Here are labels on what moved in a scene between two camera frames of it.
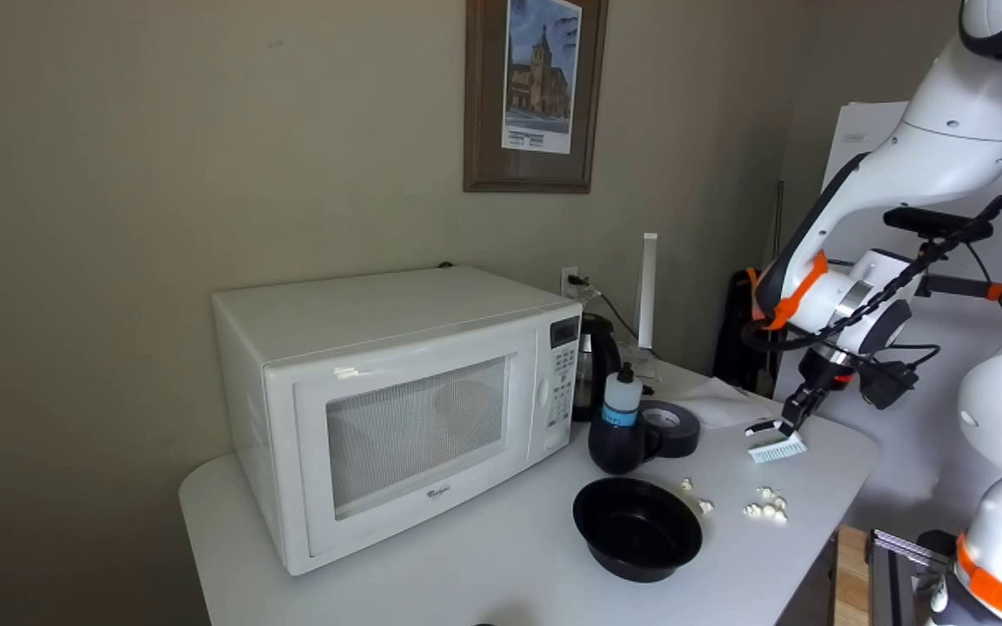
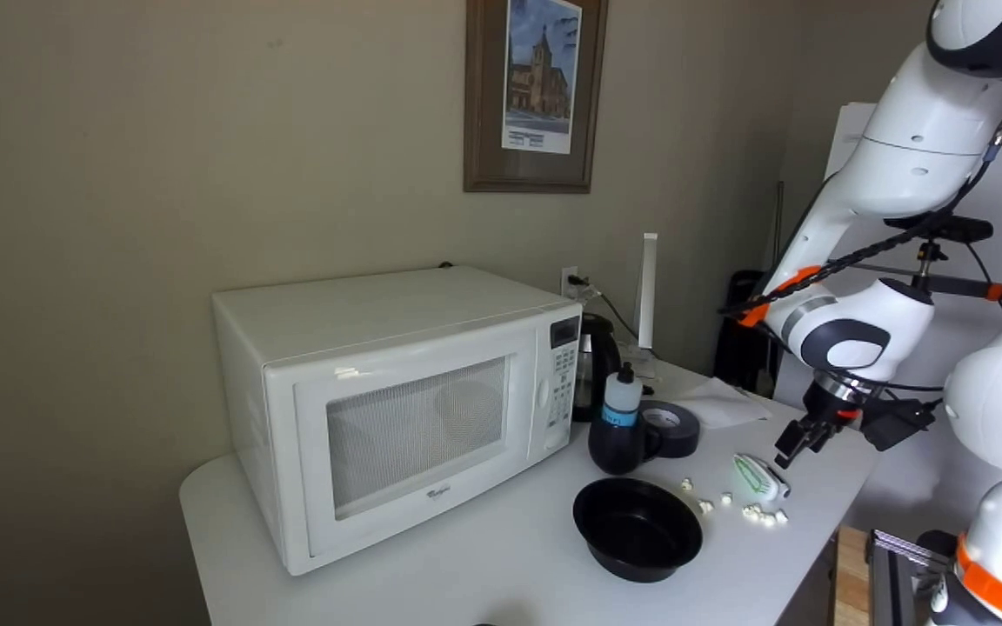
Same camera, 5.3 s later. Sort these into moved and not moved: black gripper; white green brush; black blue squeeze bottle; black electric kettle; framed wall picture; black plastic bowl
Moved: black gripper; white green brush
Not moved: black plastic bowl; black electric kettle; framed wall picture; black blue squeeze bottle
